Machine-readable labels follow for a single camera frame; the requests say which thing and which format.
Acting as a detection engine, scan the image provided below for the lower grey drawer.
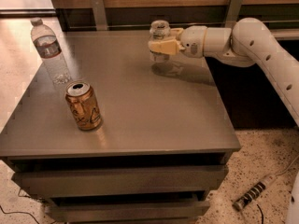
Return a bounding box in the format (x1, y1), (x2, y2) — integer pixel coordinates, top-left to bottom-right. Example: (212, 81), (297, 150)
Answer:
(46, 201), (210, 222)

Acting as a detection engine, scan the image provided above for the black floor cable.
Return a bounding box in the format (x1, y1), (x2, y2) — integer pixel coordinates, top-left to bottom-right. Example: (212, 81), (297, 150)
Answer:
(0, 189), (48, 224)

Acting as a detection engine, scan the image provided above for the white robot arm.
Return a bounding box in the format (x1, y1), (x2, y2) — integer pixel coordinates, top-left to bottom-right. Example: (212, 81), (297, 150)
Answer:
(149, 18), (299, 224)

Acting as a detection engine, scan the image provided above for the clear plastic water bottle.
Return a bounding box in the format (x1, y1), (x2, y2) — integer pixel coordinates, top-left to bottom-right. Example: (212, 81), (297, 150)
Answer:
(31, 18), (71, 85)

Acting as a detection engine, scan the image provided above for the gold soda can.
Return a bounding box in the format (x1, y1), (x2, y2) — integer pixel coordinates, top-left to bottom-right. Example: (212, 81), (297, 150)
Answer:
(65, 81), (102, 131)

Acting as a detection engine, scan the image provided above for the white power strip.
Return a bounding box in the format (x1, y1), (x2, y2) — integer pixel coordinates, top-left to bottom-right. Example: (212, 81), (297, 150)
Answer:
(233, 174), (277, 211)

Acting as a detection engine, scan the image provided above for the horizontal metal rail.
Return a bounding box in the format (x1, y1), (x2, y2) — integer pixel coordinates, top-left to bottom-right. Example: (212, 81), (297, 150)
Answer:
(68, 21), (299, 31)

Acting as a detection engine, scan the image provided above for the left metal wall bracket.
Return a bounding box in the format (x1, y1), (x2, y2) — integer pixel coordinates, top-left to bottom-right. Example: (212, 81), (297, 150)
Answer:
(91, 0), (108, 31)

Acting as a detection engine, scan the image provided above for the grey drawer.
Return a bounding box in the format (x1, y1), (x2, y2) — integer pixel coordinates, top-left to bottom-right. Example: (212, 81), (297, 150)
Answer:
(13, 165), (228, 198)
(46, 201), (210, 222)

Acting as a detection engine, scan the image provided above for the white power strip cord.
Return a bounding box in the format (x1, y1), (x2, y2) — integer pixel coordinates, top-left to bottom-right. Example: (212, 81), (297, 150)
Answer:
(274, 154), (299, 178)

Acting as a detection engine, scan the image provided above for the right metal wall bracket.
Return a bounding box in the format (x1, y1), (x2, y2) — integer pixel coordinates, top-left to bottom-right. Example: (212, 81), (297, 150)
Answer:
(224, 0), (243, 28)

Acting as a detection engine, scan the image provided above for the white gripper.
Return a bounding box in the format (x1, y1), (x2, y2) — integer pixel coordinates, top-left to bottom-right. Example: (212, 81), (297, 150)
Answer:
(148, 26), (207, 58)

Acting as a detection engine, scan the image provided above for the upper grey drawer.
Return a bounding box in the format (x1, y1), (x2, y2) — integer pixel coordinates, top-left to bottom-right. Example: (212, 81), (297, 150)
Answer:
(13, 165), (228, 198)

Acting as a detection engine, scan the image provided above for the grey drawer cabinet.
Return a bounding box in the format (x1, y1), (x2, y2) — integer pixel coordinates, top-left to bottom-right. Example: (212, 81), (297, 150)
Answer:
(0, 31), (239, 224)

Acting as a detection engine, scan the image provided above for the metal wall bracket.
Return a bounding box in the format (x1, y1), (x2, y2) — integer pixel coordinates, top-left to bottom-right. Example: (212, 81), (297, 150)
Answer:
(224, 0), (243, 28)
(91, 0), (108, 31)

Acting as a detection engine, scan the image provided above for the white green 7up can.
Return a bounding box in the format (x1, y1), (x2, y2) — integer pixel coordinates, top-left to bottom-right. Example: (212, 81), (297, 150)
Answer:
(149, 20), (170, 63)

